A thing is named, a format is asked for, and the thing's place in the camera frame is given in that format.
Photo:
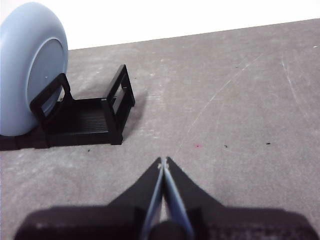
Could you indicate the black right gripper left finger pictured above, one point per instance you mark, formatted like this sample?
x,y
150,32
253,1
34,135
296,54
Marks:
x,y
100,222

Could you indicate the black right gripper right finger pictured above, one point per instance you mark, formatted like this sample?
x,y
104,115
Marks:
x,y
237,225

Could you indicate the blue round plate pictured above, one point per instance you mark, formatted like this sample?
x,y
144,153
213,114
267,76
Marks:
x,y
22,62

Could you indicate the black plastic plate rack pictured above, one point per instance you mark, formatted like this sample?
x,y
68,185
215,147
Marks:
x,y
85,125

